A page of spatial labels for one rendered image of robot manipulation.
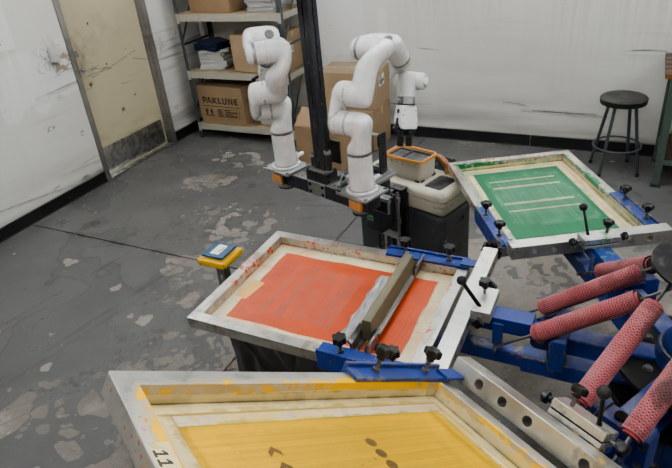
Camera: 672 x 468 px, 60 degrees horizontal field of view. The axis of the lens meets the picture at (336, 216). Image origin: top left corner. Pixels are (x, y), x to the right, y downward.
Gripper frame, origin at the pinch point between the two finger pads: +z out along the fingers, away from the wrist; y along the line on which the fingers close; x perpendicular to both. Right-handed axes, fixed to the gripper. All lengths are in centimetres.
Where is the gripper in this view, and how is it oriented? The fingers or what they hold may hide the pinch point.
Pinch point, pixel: (404, 141)
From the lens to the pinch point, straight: 246.4
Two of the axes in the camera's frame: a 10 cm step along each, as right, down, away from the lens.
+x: -6.6, -1.4, 7.4
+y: 7.5, -1.0, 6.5
